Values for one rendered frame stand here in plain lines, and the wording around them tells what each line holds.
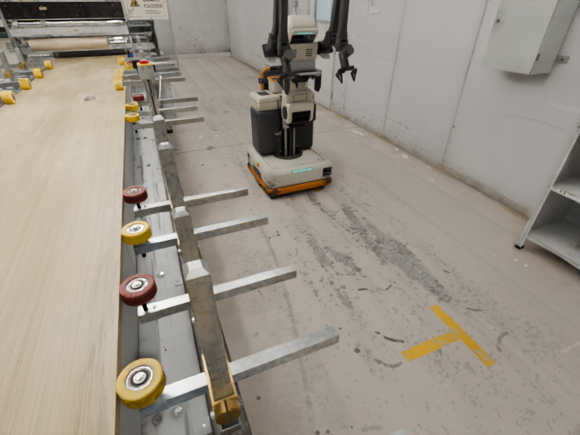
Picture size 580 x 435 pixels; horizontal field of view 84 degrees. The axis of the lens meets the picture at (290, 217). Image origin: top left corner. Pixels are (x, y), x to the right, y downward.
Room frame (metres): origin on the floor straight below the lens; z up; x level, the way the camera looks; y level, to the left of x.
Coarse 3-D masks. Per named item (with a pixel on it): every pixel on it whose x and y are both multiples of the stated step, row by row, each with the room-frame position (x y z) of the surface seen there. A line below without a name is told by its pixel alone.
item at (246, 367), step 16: (304, 336) 0.47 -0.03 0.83; (320, 336) 0.47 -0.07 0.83; (336, 336) 0.47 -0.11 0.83; (272, 352) 0.42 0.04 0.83; (288, 352) 0.42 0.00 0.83; (304, 352) 0.43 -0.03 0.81; (240, 368) 0.39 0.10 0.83; (256, 368) 0.39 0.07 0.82; (176, 384) 0.35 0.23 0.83; (192, 384) 0.35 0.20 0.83; (160, 400) 0.32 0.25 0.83; (176, 400) 0.33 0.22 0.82; (144, 416) 0.30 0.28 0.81
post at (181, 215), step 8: (176, 208) 0.57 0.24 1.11; (184, 208) 0.57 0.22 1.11; (176, 216) 0.55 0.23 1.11; (184, 216) 0.55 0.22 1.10; (176, 224) 0.55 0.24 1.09; (184, 224) 0.55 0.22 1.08; (184, 232) 0.55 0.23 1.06; (192, 232) 0.56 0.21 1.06; (184, 240) 0.55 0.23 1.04; (192, 240) 0.56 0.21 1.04; (184, 248) 0.55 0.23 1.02; (192, 248) 0.56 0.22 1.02; (184, 256) 0.55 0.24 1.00; (192, 256) 0.55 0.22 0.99
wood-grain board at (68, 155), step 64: (64, 64) 3.81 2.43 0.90; (0, 128) 1.72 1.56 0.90; (64, 128) 1.72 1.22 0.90; (0, 192) 1.01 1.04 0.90; (64, 192) 1.01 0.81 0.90; (0, 256) 0.66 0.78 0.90; (64, 256) 0.66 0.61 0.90; (0, 320) 0.45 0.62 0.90; (64, 320) 0.45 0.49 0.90; (0, 384) 0.31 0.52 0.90; (64, 384) 0.31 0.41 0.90
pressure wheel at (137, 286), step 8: (128, 280) 0.57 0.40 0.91; (136, 280) 0.57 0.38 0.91; (144, 280) 0.57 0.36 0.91; (152, 280) 0.57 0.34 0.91; (120, 288) 0.54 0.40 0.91; (128, 288) 0.54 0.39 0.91; (136, 288) 0.54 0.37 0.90; (144, 288) 0.54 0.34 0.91; (152, 288) 0.55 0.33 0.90; (128, 296) 0.52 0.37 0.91; (136, 296) 0.52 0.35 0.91; (144, 296) 0.53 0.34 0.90; (152, 296) 0.54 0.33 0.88; (128, 304) 0.52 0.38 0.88; (136, 304) 0.52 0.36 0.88; (144, 304) 0.55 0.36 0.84
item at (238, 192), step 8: (216, 192) 1.13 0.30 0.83; (224, 192) 1.13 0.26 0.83; (232, 192) 1.14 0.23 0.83; (240, 192) 1.15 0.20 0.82; (248, 192) 1.16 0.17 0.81; (168, 200) 1.07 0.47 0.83; (184, 200) 1.07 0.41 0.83; (192, 200) 1.08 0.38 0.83; (200, 200) 1.09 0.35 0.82; (208, 200) 1.10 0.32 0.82; (216, 200) 1.11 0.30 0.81; (136, 208) 1.01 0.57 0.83; (144, 208) 1.01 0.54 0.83; (152, 208) 1.02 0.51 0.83; (160, 208) 1.03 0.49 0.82; (168, 208) 1.04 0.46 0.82; (136, 216) 1.00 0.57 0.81
